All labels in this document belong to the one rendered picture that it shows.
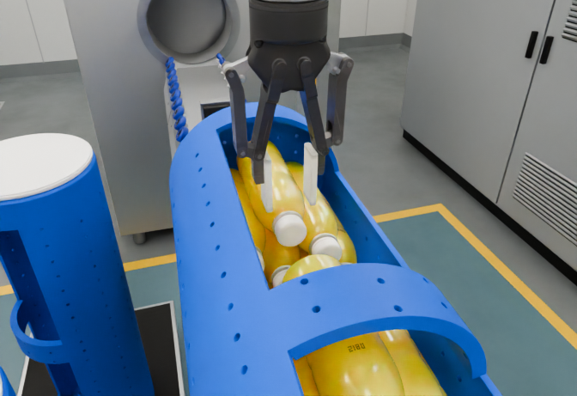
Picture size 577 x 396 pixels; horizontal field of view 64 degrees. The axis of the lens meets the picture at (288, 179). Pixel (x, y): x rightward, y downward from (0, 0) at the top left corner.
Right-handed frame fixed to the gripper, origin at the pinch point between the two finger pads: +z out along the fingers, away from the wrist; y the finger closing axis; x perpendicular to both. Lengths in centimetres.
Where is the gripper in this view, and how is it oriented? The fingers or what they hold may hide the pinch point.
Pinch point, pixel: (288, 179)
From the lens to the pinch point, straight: 53.3
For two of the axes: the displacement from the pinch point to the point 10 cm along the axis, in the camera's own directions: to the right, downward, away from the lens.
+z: 0.0, 8.5, 5.2
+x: 2.7, 5.0, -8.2
